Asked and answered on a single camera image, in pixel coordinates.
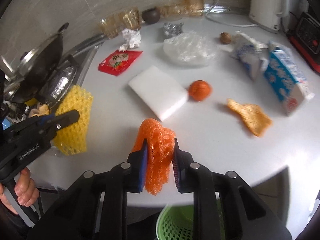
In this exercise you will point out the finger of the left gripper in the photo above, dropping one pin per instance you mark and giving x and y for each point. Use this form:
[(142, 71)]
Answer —
[(64, 120), (35, 120)]

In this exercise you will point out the red snack wrapper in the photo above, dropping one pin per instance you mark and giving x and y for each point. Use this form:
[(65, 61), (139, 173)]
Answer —
[(118, 62)]

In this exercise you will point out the crumpled aluminium foil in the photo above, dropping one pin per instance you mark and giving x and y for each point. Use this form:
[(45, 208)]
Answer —
[(172, 29)]

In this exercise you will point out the white electric kettle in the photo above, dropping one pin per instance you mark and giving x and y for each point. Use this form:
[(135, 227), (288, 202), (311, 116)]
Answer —
[(267, 14)]

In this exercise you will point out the amber glass cup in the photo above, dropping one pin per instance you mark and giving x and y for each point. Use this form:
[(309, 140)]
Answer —
[(172, 9), (109, 27), (130, 18), (194, 7)]

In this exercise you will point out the orange peel piece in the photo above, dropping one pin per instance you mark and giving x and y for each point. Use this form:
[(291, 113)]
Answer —
[(253, 116)]

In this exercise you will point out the dark brown small pot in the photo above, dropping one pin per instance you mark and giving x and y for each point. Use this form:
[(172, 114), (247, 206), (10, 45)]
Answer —
[(151, 16)]

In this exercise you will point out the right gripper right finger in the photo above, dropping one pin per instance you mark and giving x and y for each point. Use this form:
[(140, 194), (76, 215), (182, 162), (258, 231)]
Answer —
[(181, 163)]

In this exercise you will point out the white foam block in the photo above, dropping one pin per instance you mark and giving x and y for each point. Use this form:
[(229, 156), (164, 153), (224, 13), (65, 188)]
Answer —
[(159, 91)]

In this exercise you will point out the amber glass cup leftmost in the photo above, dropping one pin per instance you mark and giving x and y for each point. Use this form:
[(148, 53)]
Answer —
[(109, 27)]

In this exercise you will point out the black wok with lid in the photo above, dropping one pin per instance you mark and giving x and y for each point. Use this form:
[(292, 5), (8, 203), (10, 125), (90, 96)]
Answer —
[(37, 65)]

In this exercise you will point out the blue white milk carton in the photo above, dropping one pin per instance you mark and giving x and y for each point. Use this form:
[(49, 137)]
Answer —
[(287, 80)]

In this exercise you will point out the left hand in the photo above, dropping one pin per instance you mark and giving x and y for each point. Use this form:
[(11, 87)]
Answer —
[(25, 189)]

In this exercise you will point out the amber glass cup rightmost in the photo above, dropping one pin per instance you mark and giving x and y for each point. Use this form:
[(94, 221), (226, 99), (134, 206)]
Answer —
[(194, 7)]

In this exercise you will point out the orange foam fruit net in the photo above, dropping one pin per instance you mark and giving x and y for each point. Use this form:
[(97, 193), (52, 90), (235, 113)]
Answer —
[(161, 143)]

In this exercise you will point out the orange tangerine peel ball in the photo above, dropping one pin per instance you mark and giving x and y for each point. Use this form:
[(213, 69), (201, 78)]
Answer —
[(199, 90)]

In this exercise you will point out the yellow foam fruit net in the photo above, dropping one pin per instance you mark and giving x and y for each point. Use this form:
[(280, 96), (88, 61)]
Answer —
[(72, 139)]

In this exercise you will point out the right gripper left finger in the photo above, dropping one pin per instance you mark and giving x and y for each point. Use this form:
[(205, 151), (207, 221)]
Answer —
[(139, 162)]

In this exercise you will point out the clear plastic bag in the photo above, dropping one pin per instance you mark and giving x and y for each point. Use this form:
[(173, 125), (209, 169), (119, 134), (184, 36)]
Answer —
[(190, 49)]

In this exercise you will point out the green plastic trash basket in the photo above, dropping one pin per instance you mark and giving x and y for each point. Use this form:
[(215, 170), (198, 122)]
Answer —
[(175, 222)]

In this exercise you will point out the brown walnut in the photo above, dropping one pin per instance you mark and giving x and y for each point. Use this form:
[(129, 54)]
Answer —
[(225, 38)]

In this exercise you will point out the red black blender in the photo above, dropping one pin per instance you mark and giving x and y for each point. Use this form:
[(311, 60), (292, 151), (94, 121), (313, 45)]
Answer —
[(305, 38)]

